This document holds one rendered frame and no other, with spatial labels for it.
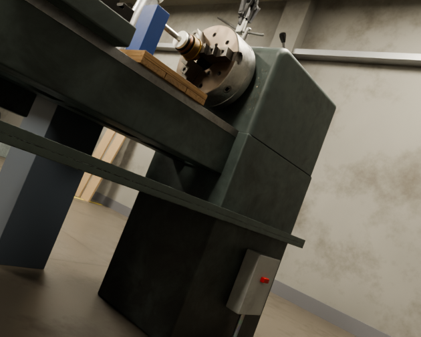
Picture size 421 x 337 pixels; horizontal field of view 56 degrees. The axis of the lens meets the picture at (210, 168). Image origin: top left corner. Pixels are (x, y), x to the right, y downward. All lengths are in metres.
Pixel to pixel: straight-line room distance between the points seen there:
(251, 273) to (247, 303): 0.13
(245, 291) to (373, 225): 2.12
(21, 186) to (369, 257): 2.76
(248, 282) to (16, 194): 1.04
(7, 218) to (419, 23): 3.74
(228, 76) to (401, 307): 2.55
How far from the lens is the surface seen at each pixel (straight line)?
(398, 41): 4.28
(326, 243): 3.75
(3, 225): 1.88
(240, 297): 1.73
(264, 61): 1.66
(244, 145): 1.53
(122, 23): 1.12
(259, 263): 1.71
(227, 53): 1.53
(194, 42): 1.54
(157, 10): 1.43
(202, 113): 1.41
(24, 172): 1.86
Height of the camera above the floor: 0.56
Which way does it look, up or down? 5 degrees up
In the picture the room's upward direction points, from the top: 21 degrees clockwise
